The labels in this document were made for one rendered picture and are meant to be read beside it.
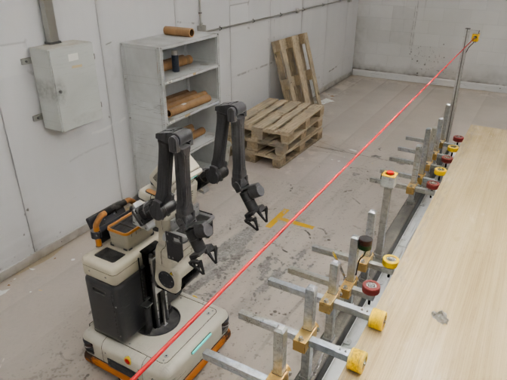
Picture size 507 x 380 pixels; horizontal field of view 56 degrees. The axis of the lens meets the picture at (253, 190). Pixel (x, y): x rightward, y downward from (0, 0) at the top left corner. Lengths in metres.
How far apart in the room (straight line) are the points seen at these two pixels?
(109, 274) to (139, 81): 2.25
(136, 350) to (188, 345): 0.28
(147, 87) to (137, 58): 0.26
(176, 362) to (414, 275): 1.33
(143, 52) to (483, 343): 3.36
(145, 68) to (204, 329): 2.37
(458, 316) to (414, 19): 8.00
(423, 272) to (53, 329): 2.40
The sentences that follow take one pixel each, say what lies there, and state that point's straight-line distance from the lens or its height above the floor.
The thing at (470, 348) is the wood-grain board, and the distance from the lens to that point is 2.12.
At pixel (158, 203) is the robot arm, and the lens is 2.13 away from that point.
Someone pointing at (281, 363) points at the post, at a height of 1.03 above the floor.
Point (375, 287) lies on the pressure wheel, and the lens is 2.28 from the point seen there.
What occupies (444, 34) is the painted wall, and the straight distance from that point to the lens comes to 9.73.
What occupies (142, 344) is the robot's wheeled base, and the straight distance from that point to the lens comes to 2.91.
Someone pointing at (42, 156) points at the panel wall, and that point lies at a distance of 4.11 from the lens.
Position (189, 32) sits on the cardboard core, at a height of 1.58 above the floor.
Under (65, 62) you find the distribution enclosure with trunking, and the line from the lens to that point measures 3.83.
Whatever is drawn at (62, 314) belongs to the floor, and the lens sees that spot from 3.71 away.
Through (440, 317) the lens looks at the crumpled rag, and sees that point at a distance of 2.19.
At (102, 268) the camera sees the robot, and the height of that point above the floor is 0.79.
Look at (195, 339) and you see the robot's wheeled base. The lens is 2.90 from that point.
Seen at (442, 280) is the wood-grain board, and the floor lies 0.90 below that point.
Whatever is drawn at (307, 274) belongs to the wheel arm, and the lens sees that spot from 2.39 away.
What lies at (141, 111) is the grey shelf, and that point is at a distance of 4.53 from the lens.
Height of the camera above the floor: 2.27
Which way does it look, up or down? 26 degrees down
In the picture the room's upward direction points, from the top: straight up
